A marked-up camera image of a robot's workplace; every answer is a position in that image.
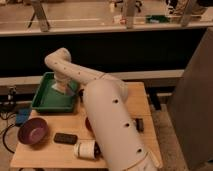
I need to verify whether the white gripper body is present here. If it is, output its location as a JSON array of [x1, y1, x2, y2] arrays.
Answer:
[[54, 72, 70, 85]]

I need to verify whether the white grey sponge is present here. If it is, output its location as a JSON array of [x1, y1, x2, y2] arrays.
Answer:
[[52, 83, 75, 96]]

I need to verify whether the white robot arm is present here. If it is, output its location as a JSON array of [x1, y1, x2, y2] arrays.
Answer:
[[44, 48, 157, 171]]

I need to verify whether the small metal cup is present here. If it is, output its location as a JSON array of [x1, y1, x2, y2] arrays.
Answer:
[[78, 89, 84, 102]]

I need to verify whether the green plastic tray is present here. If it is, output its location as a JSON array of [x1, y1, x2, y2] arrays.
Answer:
[[31, 72, 79, 113]]

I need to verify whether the orange bowl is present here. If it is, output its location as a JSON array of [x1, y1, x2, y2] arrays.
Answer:
[[85, 117, 93, 132]]

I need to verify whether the blue box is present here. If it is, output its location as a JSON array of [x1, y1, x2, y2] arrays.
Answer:
[[15, 108, 31, 126]]

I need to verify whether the purple bowl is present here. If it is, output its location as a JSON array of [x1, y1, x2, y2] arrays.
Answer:
[[18, 117, 49, 145]]

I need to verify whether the black rectangular block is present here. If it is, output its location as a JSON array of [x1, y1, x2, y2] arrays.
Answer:
[[54, 133, 78, 145]]

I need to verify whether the white cylindrical container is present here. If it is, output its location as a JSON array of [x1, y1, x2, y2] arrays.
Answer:
[[74, 140, 95, 159]]

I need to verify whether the dark grape bunch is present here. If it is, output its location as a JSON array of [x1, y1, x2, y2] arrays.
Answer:
[[94, 141, 101, 158]]

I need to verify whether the black brush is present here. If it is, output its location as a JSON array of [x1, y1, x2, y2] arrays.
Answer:
[[135, 118, 144, 132]]

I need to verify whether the cream wooden spatula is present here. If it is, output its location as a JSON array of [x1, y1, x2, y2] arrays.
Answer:
[[148, 149, 163, 169]]

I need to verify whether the grey cabinet panel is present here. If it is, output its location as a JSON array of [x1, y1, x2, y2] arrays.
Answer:
[[167, 27, 213, 171]]

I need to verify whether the black cable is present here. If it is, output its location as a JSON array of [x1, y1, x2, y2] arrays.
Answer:
[[0, 111, 18, 154]]

